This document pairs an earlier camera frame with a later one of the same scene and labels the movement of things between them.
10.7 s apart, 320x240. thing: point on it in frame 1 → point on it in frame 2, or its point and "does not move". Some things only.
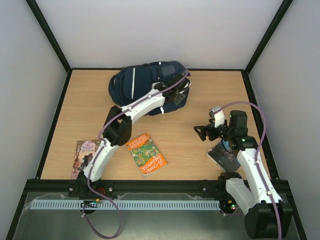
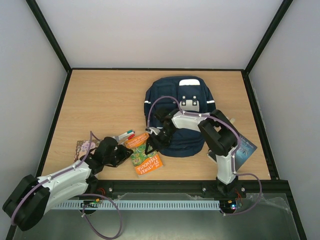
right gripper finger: x=201 y=133 → x=150 y=146
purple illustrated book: x=85 y=151 does not move
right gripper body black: x=208 y=131 → x=158 y=139
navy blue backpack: x=131 y=82 → x=192 y=94
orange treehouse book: x=145 y=155 does not move
